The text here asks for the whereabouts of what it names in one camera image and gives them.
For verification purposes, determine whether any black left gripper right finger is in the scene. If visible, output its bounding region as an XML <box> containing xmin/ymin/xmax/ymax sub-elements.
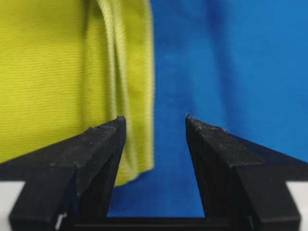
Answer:
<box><xmin>185</xmin><ymin>117</ymin><xmax>308</xmax><ymax>231</ymax></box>

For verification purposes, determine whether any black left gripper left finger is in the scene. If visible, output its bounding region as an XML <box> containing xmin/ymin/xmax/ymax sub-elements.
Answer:
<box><xmin>0</xmin><ymin>116</ymin><xmax>126</xmax><ymax>231</ymax></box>

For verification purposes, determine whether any yellow folded towel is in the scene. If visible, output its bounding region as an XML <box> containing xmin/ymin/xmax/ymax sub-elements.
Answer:
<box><xmin>0</xmin><ymin>0</ymin><xmax>154</xmax><ymax>186</ymax></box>

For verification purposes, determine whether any blue table cloth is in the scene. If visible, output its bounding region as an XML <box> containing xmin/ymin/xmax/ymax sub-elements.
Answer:
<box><xmin>108</xmin><ymin>0</ymin><xmax>308</xmax><ymax>217</ymax></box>

